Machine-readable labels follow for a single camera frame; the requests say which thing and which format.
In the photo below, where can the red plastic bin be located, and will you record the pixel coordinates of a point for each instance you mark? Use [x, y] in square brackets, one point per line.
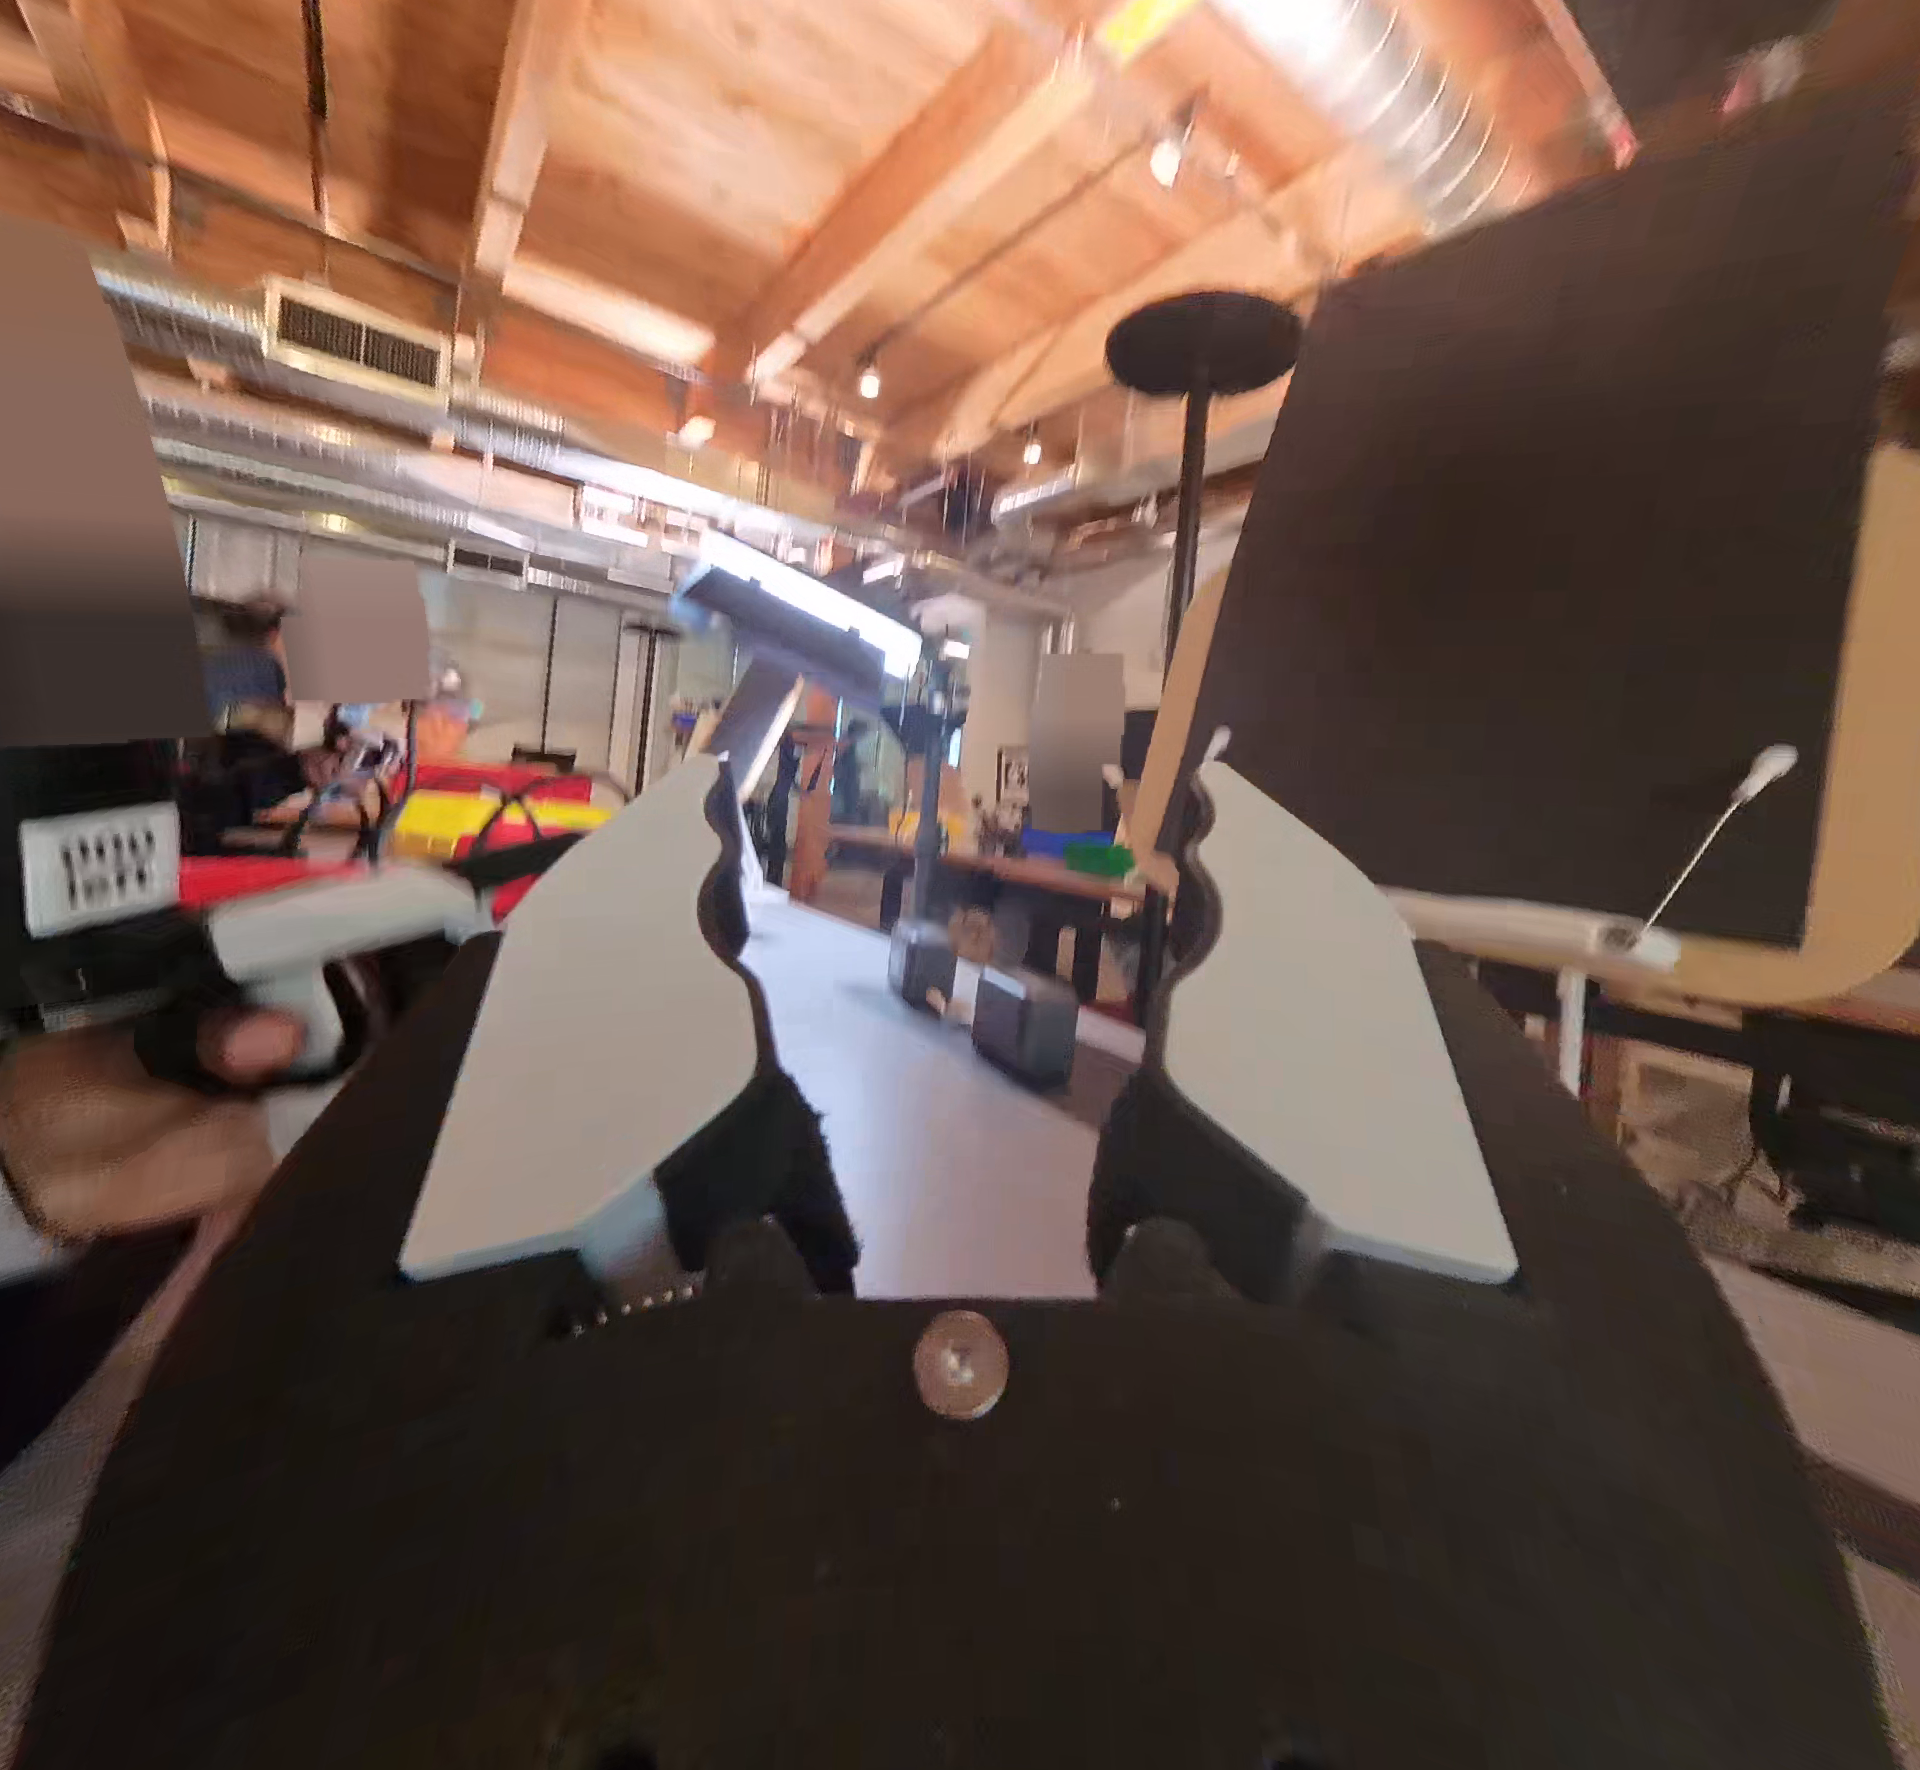
[497, 783]

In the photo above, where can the silver ventilation duct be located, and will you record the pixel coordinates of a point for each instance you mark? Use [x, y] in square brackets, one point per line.
[1350, 16]

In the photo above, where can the white panel stand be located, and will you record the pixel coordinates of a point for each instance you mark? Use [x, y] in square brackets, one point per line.
[1500, 922]

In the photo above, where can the blue plastic bin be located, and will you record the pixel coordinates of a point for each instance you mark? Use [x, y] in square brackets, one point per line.
[1058, 842]

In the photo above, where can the white air vent grille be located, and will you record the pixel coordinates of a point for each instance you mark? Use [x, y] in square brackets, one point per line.
[357, 343]

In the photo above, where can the lit tilted light panel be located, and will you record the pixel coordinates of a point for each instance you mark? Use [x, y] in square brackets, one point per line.
[782, 622]

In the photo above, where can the black floor lamp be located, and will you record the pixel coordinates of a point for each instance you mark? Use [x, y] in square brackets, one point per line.
[1202, 343]

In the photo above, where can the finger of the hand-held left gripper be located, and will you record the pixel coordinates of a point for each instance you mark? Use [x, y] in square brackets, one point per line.
[346, 922]

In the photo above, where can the black panel on wooden board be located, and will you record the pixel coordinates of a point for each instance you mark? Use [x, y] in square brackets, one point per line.
[1530, 524]

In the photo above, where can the person's left hand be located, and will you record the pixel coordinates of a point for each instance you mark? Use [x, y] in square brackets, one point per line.
[136, 1141]

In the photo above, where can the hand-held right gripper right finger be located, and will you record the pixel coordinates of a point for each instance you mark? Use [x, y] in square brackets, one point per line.
[1319, 1052]

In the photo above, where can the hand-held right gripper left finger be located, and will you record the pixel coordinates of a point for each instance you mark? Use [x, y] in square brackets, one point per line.
[599, 1034]

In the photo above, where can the black stand with grey base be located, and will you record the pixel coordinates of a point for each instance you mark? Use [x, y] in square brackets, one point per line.
[934, 968]

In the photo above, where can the dark grey box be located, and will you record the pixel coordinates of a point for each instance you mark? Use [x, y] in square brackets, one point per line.
[1028, 1029]

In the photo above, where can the yellow plastic bin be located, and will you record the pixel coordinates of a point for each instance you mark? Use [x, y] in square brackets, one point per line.
[452, 823]

